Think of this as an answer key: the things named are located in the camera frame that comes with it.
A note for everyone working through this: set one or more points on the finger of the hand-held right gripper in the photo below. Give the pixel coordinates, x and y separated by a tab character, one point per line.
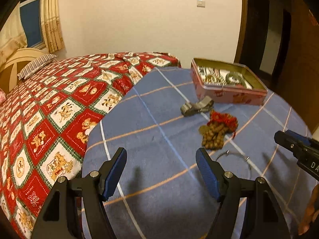
299	135
286	140

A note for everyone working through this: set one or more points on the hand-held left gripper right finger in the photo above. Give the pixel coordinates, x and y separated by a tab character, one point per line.
208	174

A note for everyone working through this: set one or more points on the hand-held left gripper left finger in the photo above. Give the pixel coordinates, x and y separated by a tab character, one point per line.
116	174

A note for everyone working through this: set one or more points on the green jade bangle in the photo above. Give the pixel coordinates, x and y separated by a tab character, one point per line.
240	79

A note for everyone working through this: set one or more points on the pink metal tin box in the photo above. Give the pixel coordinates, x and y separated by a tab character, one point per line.
224	95

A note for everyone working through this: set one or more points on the person's right hand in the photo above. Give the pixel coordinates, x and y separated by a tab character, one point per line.
310	211

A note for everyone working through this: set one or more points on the thin silver bangle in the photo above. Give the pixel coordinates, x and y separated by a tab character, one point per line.
250	166

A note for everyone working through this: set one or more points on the blue plaid tablecloth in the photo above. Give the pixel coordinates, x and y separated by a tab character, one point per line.
162	129

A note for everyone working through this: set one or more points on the silver metal watch band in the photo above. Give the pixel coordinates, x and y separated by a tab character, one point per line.
197	107

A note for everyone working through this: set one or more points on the brown wooden door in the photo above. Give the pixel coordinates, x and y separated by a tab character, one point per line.
301	54

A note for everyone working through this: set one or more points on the red patterned bedspread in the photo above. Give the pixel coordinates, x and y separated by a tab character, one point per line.
62	104

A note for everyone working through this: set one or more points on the red paper door decoration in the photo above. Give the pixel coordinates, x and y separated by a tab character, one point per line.
314	18

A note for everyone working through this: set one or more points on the striped pillow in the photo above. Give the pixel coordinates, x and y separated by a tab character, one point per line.
37	64

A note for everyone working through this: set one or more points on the pink pillow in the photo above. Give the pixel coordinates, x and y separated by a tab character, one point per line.
2	96

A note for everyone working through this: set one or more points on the cream wooden headboard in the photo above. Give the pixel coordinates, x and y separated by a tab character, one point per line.
15	62

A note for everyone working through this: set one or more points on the narrow beige curtain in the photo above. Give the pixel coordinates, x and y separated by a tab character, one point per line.
52	17

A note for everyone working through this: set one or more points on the window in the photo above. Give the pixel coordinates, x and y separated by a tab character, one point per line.
32	22

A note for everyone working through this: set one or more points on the wooden door frame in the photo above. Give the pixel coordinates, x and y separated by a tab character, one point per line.
242	22

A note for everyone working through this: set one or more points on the white light switch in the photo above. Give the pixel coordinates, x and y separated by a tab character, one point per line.
200	3

